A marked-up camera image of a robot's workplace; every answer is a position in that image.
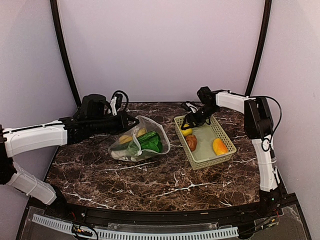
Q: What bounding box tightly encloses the right black frame post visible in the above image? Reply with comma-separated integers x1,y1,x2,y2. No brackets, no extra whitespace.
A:
245,0,272,96

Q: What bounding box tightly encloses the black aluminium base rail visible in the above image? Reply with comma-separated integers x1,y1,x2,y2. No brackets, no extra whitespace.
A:
29,192,298,228

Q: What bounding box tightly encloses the green cucumber toy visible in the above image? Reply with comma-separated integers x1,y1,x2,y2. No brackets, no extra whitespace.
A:
137,131,157,143

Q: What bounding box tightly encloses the green bok choy toy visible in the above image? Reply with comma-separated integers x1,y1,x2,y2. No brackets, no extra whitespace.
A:
109,133,163,162

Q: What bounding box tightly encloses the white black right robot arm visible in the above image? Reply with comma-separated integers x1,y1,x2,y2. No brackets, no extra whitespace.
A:
181,86,282,217

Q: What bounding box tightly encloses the pale yellow bread toy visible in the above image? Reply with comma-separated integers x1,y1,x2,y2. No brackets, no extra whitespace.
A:
136,128,147,138

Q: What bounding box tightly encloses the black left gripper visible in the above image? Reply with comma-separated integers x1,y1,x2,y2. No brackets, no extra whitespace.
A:
88,109,140,135

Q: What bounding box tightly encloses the beige plastic basket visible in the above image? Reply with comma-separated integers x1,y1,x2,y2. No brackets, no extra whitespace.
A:
174,115,237,170

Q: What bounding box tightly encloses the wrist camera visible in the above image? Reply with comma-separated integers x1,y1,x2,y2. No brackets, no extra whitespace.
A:
110,90,129,116
180,101,198,113

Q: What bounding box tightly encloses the grey slotted cable duct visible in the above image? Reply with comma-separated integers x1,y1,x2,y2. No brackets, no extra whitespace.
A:
31,214,239,240

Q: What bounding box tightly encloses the yellow round bun toy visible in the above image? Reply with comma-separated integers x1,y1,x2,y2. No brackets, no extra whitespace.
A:
181,124,193,137

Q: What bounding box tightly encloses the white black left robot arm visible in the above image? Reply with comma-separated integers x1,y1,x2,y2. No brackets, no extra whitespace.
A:
0,90,139,218

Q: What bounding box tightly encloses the brown potato toy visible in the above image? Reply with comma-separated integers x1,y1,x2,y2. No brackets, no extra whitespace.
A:
185,134,198,152

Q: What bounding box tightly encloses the yellow lemon toy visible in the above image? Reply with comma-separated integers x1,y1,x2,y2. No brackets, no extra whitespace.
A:
119,135,133,144

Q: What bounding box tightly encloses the clear zip top bag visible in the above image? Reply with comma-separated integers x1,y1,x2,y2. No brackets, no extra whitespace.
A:
108,115,171,162

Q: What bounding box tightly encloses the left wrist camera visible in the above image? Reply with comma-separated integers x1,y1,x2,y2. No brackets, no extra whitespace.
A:
110,90,129,116

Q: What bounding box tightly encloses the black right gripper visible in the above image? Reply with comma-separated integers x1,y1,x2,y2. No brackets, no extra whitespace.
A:
181,104,219,130

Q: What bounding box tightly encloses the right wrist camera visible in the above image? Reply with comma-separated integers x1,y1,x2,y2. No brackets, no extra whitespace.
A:
180,101,198,113

